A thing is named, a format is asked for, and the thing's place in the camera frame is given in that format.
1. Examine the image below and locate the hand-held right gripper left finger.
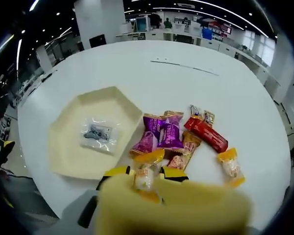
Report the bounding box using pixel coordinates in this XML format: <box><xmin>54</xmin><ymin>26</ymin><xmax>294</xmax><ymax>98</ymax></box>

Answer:
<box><xmin>60</xmin><ymin>165</ymin><xmax>132</xmax><ymax>230</ymax></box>

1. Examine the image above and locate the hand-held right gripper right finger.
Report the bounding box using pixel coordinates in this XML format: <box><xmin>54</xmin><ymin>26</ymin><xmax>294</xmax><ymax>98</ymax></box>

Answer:
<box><xmin>160</xmin><ymin>165</ymin><xmax>190</xmax><ymax>183</ymax></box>

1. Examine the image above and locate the orange yellow food packet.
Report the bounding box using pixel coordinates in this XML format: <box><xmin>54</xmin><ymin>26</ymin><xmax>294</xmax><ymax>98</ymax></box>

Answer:
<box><xmin>133</xmin><ymin>148</ymin><xmax>166</xmax><ymax>205</ymax></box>
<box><xmin>217</xmin><ymin>146</ymin><xmax>246</xmax><ymax>188</ymax></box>

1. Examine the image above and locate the orange brown food packet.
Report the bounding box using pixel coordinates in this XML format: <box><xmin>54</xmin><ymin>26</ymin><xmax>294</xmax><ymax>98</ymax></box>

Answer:
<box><xmin>165</xmin><ymin>131</ymin><xmax>203</xmax><ymax>171</ymax></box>

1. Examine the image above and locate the long red food packet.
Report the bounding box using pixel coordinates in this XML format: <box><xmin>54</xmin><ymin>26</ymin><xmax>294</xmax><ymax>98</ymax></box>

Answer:
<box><xmin>183</xmin><ymin>116</ymin><xmax>229</xmax><ymax>152</ymax></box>

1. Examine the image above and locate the cream hexagonal container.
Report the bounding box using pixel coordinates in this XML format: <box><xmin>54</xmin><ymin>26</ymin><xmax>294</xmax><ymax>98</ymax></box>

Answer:
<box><xmin>48</xmin><ymin>85</ymin><xmax>143</xmax><ymax>181</ymax></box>

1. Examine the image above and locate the silver food packet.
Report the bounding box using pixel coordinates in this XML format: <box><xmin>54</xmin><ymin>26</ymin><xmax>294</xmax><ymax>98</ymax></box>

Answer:
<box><xmin>189</xmin><ymin>104</ymin><xmax>203</xmax><ymax>120</ymax></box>

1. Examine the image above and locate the clear packet black food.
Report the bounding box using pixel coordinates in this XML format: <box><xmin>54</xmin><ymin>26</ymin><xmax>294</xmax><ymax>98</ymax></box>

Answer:
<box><xmin>79</xmin><ymin>117</ymin><xmax>119</xmax><ymax>155</ymax></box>

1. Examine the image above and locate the table socket strip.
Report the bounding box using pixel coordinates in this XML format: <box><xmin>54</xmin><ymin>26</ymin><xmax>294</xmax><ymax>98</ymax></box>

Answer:
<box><xmin>149</xmin><ymin>58</ymin><xmax>220</xmax><ymax>76</ymax></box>

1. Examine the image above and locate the row of white desks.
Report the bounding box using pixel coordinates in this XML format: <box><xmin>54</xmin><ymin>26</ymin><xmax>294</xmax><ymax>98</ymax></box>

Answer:
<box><xmin>115</xmin><ymin>23</ymin><xmax>282</xmax><ymax>86</ymax></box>

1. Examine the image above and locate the blue storage box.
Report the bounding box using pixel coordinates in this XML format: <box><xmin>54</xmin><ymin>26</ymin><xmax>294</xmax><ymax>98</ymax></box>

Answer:
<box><xmin>201</xmin><ymin>27</ymin><xmax>213</xmax><ymax>40</ymax></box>

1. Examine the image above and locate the white box blue panel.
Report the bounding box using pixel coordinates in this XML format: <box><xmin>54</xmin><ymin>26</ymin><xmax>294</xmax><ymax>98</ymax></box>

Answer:
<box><xmin>134</xmin><ymin>15</ymin><xmax>150</xmax><ymax>32</ymax></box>

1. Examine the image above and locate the wide white column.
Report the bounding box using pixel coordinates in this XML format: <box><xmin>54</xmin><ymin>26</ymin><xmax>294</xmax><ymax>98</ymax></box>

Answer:
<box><xmin>73</xmin><ymin>0</ymin><xmax>126</xmax><ymax>49</ymax></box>

